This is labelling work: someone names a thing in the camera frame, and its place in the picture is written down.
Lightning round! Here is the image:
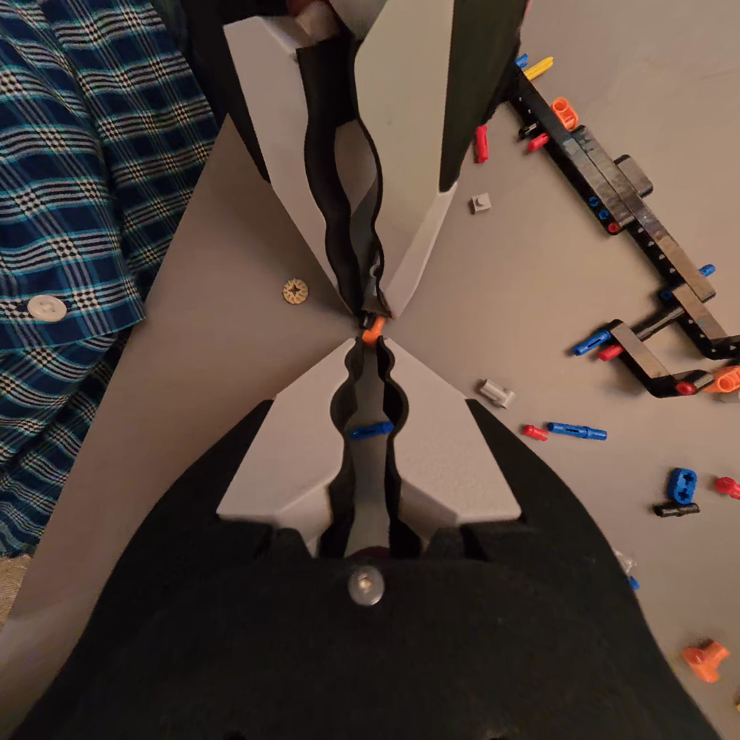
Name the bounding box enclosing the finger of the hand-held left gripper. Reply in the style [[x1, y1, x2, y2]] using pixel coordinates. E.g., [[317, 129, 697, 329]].
[[353, 0, 459, 320], [223, 0, 366, 319]]

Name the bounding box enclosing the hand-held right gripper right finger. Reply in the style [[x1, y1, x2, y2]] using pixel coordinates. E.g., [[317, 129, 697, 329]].
[[376, 336, 524, 558]]

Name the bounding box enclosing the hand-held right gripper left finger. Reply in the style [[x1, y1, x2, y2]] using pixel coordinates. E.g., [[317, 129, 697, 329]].
[[215, 336, 364, 558]]

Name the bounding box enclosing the light grey lego connector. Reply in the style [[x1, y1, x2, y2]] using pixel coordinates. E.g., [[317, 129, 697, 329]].
[[476, 378, 516, 410]]

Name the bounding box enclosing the long blue lego pin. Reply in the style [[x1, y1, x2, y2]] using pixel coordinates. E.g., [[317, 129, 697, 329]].
[[546, 422, 608, 441]]

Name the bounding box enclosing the blue lego two-hole beam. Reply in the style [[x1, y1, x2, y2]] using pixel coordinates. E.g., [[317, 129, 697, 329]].
[[666, 467, 698, 503]]

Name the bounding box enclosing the blue plaid shirt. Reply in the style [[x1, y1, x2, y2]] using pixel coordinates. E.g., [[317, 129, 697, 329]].
[[0, 0, 220, 558]]

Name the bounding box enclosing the beige woven fabric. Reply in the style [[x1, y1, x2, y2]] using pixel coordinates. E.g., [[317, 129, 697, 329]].
[[0, 555, 31, 628]]

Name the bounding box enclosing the black lego technic frame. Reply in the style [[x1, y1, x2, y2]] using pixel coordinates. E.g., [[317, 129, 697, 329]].
[[509, 53, 740, 401]]

